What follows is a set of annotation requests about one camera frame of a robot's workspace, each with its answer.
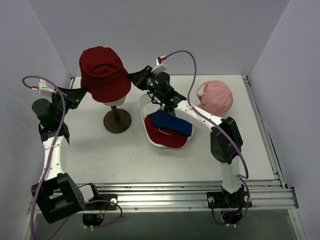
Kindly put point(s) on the blue bucket hat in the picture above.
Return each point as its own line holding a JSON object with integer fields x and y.
{"x": 163, "y": 120}

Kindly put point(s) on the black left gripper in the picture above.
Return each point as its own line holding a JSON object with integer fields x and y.
{"x": 72, "y": 94}

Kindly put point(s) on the dark red bucket hat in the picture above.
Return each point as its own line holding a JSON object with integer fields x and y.
{"x": 103, "y": 73}

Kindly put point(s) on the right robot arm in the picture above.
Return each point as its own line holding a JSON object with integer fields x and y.
{"x": 225, "y": 138}

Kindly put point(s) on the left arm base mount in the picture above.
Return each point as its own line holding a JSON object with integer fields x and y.
{"x": 98, "y": 219}

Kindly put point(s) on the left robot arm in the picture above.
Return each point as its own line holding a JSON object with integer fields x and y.
{"x": 56, "y": 194}

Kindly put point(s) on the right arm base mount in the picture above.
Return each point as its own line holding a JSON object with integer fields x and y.
{"x": 228, "y": 209}

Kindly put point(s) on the dark round mannequin stand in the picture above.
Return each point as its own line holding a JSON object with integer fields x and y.
{"x": 117, "y": 120}

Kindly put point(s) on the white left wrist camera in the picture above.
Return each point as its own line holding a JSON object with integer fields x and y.
{"x": 43, "y": 88}

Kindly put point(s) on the pink baseball cap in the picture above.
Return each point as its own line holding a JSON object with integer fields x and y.
{"x": 215, "y": 97}

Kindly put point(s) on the red cap with strap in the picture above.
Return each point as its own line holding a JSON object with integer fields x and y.
{"x": 164, "y": 136}

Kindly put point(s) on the aluminium rail frame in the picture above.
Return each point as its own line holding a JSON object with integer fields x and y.
{"x": 148, "y": 178}

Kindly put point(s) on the white plastic basket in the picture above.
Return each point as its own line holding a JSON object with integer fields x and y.
{"x": 150, "y": 105}

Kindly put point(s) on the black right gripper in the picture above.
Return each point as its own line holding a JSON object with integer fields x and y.
{"x": 142, "y": 78}

